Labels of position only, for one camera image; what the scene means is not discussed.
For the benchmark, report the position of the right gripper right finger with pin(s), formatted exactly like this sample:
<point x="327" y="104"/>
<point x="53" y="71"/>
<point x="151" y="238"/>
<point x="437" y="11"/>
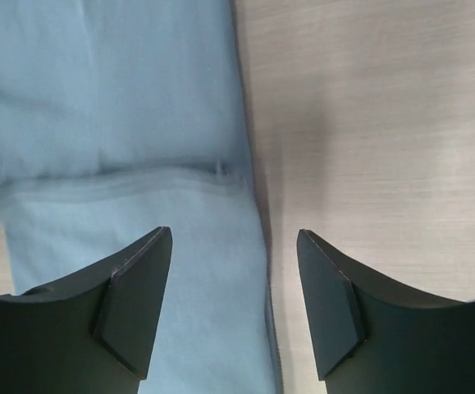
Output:
<point x="373" y="334"/>

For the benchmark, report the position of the grey blue t shirt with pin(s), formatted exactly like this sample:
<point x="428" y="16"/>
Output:
<point x="117" y="117"/>

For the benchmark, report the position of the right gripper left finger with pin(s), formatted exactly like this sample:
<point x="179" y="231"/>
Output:
<point x="91" y="331"/>

